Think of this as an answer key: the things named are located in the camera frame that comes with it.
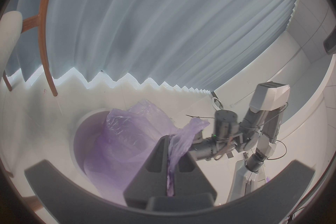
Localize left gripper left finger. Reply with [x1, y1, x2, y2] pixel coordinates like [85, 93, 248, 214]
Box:
[123, 135, 170, 209]

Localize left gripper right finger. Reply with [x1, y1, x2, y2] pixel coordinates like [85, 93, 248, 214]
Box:
[174, 152, 217, 205]

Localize blue-grey curtain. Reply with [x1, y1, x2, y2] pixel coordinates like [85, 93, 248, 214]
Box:
[5, 0, 301, 93]

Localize purple plastic bag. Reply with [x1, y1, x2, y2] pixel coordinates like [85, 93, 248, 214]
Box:
[84, 98, 211, 198]

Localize white oval basin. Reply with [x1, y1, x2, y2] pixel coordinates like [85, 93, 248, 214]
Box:
[211, 96, 224, 111]

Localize white cushioned wooden chair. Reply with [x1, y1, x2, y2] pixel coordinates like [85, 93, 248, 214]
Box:
[0, 0, 69, 214]

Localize white trash bin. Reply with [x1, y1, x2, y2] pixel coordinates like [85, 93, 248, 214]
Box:
[69, 109, 147, 192]

